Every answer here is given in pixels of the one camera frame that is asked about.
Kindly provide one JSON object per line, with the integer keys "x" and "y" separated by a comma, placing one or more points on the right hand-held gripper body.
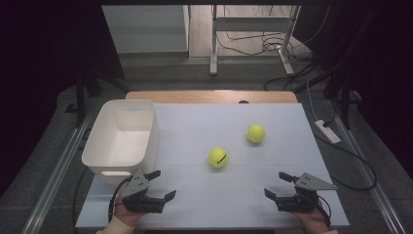
{"x": 302, "y": 201}

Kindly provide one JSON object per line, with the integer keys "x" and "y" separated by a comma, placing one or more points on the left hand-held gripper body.
{"x": 142, "y": 204}

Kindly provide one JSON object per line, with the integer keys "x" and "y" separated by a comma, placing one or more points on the white plastic basket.
{"x": 120, "y": 149}

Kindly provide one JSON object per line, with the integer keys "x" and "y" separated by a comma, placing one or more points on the plain yellow tennis ball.
{"x": 256, "y": 133}

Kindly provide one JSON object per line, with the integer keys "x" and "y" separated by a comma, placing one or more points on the tennis ball with black mark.
{"x": 218, "y": 157}

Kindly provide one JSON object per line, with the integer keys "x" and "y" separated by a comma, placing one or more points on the person's left hand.
{"x": 125, "y": 216}

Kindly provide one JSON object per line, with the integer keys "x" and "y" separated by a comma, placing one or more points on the person's right hand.
{"x": 315, "y": 221}

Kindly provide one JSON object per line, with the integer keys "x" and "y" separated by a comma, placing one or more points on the white table board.
{"x": 227, "y": 208}

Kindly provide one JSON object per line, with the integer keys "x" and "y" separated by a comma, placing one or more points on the white power strip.
{"x": 328, "y": 131}

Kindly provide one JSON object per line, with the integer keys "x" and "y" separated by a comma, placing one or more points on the black plug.
{"x": 328, "y": 123}

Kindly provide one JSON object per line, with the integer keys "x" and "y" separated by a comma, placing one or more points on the black metal stand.
{"x": 80, "y": 97}
{"x": 345, "y": 97}

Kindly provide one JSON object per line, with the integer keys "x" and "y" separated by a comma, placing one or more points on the white cabinet panel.
{"x": 146, "y": 29}

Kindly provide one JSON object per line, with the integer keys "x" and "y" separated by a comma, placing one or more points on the aluminium rail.
{"x": 58, "y": 169}
{"x": 370, "y": 182}

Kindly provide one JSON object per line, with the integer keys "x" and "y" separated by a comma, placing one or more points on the white desk frame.
{"x": 250, "y": 24}

